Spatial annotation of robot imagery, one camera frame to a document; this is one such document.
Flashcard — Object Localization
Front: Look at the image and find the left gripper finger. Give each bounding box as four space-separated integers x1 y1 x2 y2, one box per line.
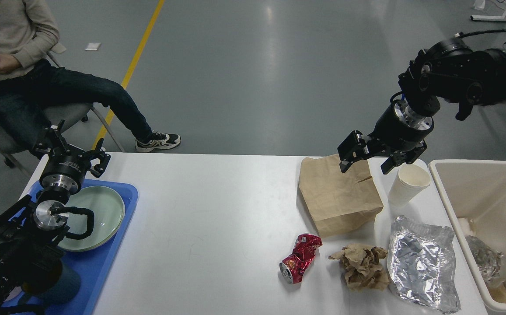
31 119 67 160
84 138 111 178

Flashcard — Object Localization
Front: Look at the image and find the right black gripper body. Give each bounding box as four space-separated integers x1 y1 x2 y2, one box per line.
367 101 435 158

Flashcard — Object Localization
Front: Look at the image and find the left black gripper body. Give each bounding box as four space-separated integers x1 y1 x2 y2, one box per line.
39 149 95 195

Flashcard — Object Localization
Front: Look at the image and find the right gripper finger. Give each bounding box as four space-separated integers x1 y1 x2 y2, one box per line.
381 142 427 174
338 131 373 173

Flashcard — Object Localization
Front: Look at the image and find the light green plate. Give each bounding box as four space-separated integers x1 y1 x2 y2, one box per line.
58 186 125 252

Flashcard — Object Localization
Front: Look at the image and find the dark teal mug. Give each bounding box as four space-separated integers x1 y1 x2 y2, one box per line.
19 260 81 306

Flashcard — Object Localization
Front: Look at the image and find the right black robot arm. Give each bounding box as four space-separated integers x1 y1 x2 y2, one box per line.
337 31 506 174

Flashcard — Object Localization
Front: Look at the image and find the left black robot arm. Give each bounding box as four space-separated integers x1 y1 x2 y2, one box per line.
0 120 111 315

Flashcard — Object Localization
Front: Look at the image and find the white paper cup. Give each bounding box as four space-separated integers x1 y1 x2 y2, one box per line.
387 164 431 207

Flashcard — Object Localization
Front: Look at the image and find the seated person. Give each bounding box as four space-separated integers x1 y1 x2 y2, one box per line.
0 0 181 158

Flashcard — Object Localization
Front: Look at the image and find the brown paper bag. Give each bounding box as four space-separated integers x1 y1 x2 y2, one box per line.
299 155 384 238

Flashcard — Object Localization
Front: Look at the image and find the beige plastic bin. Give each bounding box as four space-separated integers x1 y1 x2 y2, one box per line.
428 159 506 313

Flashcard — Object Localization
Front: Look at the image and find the blue plastic tray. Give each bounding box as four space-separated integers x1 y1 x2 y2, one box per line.
4 179 139 315

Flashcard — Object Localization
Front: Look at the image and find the crumpled aluminium foil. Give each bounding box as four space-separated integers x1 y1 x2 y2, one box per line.
387 216 461 314

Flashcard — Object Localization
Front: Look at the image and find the crumpled brown paper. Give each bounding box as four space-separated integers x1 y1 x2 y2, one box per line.
328 243 391 291

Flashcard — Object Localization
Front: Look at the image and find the foil trash in bin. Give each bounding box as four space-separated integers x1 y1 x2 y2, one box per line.
465 235 506 289

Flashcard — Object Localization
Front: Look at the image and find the crushed red can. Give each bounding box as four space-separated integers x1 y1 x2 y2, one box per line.
279 234 322 284

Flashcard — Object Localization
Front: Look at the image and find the white desk leg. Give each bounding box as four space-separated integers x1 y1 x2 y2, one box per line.
470 0 506 21

